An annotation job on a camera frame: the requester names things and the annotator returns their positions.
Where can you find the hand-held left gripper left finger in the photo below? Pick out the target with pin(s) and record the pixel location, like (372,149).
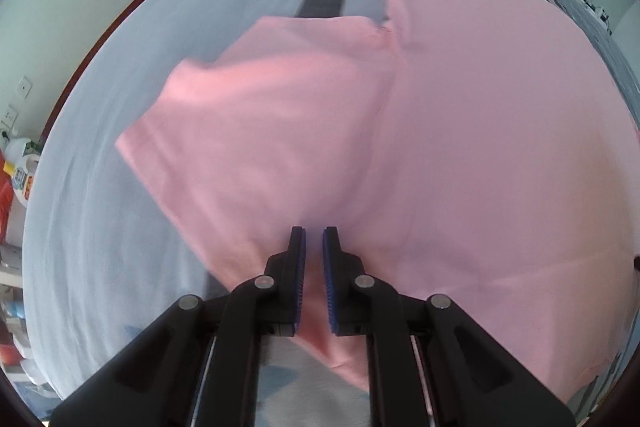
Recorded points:
(300,277)

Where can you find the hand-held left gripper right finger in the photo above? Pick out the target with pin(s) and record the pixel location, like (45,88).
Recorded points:
(329,277)

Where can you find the pink printed t-shirt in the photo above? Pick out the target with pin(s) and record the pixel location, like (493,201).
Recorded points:
(450,132)

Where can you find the bed with striped star sheet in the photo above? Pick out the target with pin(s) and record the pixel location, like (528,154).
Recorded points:
(125,82)

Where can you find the white shelf unit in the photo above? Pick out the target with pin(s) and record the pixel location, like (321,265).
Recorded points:
(10,277)

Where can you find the white plastic jug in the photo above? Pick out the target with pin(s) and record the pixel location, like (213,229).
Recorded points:
(22,157)

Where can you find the red cardboard box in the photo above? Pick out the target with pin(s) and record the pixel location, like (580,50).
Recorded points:
(5,207)

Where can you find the white wall outlet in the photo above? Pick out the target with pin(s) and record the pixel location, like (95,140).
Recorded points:
(25,87)
(10,117)

